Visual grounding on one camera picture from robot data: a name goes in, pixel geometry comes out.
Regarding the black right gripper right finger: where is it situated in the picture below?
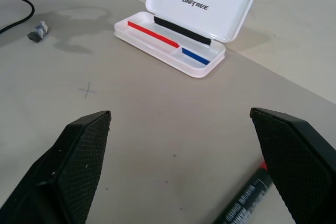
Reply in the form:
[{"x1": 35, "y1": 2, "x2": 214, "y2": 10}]
[{"x1": 249, "y1": 107, "x2": 336, "y2": 224}]

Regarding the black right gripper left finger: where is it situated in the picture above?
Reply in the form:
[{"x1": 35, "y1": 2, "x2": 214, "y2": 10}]
[{"x1": 0, "y1": 110, "x2": 112, "y2": 224}]

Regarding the small grey eraser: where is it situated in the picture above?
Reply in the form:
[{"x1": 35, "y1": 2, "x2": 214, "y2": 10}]
[{"x1": 27, "y1": 20, "x2": 49, "y2": 43}]

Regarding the black marker pen red band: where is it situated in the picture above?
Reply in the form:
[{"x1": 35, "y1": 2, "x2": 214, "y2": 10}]
[{"x1": 209, "y1": 159, "x2": 274, "y2": 224}]

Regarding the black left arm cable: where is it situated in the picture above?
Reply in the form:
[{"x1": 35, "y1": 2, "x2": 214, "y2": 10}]
[{"x1": 0, "y1": 0, "x2": 36, "y2": 35}]

